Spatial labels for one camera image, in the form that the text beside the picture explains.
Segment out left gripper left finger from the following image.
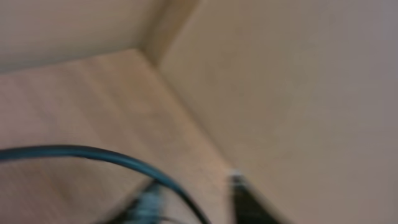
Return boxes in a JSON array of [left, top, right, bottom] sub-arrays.
[[99, 180, 164, 224]]

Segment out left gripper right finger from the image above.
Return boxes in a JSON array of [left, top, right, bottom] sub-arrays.
[[229, 170, 289, 224]]

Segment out black USB cable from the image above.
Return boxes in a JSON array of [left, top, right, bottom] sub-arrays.
[[0, 144, 212, 224]]

